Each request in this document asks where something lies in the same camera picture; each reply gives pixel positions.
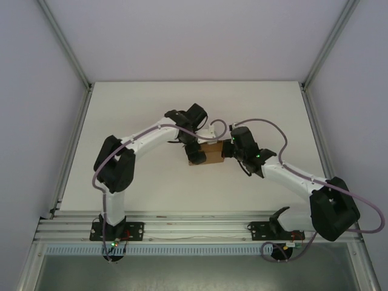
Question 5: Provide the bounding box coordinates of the black round cable grommet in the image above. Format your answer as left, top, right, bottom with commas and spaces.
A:
270, 244, 293, 262
102, 247, 125, 263

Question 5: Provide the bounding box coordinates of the brown cardboard paper box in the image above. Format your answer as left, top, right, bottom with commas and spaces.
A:
187, 139, 226, 166

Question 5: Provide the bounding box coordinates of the grey slotted cable duct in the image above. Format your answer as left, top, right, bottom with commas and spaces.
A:
44, 245, 338, 256

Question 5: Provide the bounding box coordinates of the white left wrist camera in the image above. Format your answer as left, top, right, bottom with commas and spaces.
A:
197, 128, 218, 146

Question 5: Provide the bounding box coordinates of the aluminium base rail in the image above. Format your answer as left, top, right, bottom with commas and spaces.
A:
33, 211, 364, 243

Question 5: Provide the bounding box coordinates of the aluminium table side rail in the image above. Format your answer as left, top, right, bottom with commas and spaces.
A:
48, 86, 93, 219
300, 85, 339, 182

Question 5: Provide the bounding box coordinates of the aluminium frame post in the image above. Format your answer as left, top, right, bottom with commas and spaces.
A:
36, 0, 93, 91
301, 0, 361, 89

